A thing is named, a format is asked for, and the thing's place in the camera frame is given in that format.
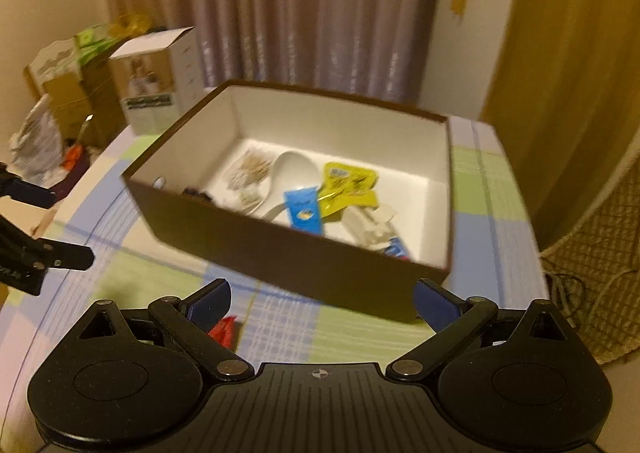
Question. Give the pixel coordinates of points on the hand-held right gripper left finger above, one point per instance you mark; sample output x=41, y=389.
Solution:
x=210, y=305

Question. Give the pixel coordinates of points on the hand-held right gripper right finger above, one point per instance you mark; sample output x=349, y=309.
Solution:
x=432, y=308

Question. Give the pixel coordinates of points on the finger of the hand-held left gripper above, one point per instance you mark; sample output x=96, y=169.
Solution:
x=25, y=190
x=55, y=258

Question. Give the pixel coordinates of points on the red snack packet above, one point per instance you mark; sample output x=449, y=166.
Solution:
x=222, y=330

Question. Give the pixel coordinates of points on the brown cardboard box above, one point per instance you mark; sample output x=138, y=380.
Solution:
x=280, y=253

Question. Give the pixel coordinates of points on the white plastic clip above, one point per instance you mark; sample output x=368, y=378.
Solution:
x=365, y=228

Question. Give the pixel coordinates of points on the blue packet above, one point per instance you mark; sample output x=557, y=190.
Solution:
x=302, y=210

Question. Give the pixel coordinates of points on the clear bag of beige pieces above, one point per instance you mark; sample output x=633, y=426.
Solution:
x=247, y=173

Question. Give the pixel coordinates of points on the yellow foil packet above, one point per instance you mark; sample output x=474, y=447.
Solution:
x=345, y=178

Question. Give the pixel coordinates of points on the white plastic spoon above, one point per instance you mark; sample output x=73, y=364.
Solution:
x=295, y=170

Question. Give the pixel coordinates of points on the crumpled plastic bag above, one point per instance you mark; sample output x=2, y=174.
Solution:
x=35, y=143

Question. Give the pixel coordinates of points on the plain cardboard box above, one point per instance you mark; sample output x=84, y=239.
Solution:
x=75, y=103

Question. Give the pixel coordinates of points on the white cut-out box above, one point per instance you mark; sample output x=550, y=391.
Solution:
x=52, y=60

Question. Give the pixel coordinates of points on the white printed carton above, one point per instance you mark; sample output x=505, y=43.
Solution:
x=150, y=83

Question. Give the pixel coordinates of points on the green box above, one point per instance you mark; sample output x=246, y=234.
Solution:
x=95, y=40

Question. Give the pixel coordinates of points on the woven mat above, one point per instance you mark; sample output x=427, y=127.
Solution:
x=600, y=258

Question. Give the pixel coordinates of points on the yellow curtain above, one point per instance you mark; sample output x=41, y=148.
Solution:
x=565, y=83

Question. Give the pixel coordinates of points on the beige pleated curtain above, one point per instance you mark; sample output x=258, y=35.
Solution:
x=280, y=8

